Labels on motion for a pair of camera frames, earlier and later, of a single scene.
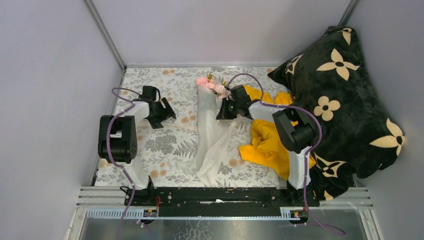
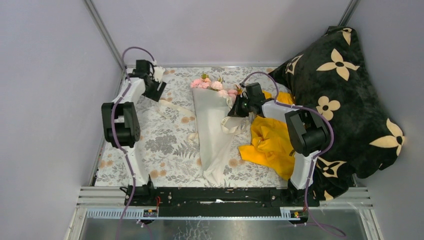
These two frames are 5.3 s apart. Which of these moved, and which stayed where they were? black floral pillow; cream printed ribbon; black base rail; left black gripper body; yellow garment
Moved: cream printed ribbon; left black gripper body
Stayed: yellow garment; black floral pillow; black base rail
